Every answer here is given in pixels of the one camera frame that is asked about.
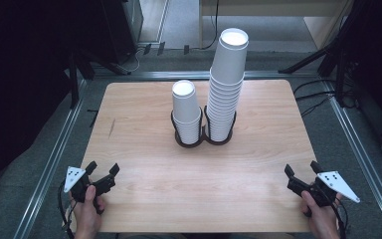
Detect aluminium floor rail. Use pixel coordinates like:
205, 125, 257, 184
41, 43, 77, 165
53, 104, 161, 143
92, 70, 320, 81
323, 80, 382, 239
13, 79, 88, 239

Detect short stack of white cups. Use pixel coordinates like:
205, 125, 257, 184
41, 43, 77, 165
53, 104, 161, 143
171, 79, 203, 145

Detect black hanging cable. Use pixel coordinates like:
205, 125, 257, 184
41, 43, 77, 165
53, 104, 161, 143
200, 0, 221, 52

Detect person's left hand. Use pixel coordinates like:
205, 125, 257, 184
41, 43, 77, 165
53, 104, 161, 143
68, 184, 106, 239

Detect person's right hand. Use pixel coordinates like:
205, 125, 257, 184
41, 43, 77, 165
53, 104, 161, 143
299, 190, 342, 239

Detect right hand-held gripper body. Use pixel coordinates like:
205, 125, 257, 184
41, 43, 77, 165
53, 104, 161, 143
286, 170, 361, 209

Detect dark curtain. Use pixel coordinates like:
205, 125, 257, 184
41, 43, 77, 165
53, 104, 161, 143
0, 0, 81, 220

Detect light wooden furniture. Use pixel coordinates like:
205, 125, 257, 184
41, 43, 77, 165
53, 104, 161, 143
198, 0, 353, 51

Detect black double cup holder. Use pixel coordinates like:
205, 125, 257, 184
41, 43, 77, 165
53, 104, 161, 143
170, 105, 238, 148

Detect tall stack of white cups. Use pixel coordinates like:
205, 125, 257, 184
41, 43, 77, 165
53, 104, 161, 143
206, 27, 250, 143

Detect white floor cable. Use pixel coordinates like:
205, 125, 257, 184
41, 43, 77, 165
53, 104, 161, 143
118, 46, 147, 73

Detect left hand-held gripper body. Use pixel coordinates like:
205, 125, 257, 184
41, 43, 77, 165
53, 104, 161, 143
63, 165, 117, 204

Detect black metal stand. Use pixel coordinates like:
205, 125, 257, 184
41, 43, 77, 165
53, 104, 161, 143
67, 49, 96, 110

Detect black tripod stand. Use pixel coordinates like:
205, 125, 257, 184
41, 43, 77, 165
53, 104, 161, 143
278, 0, 361, 108

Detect left hand-held gripper cable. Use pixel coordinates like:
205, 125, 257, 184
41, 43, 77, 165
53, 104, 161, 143
57, 180, 77, 239

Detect black cabinet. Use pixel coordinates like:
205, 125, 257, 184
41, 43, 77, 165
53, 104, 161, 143
98, 0, 144, 66

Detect hand-held gripper cable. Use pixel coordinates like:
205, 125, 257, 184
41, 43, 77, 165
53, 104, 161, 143
57, 180, 77, 239
330, 195, 350, 239

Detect right hand-held gripper cable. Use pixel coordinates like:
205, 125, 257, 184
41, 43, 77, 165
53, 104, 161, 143
330, 195, 350, 239

